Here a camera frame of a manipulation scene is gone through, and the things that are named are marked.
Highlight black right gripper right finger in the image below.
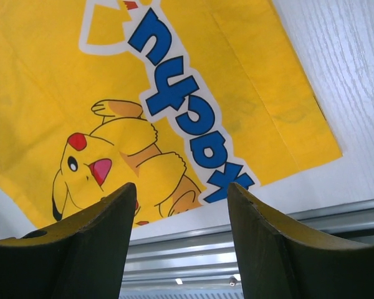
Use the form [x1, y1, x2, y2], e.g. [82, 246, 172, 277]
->
[227, 183, 374, 298]

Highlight aluminium mounting rail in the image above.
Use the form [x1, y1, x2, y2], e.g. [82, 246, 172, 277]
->
[119, 199, 374, 298]

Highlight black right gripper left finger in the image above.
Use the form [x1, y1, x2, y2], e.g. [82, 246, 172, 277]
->
[0, 183, 137, 298]

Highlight yellow pikachu placemat cloth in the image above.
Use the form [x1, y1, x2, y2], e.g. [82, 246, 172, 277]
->
[0, 1, 342, 227]

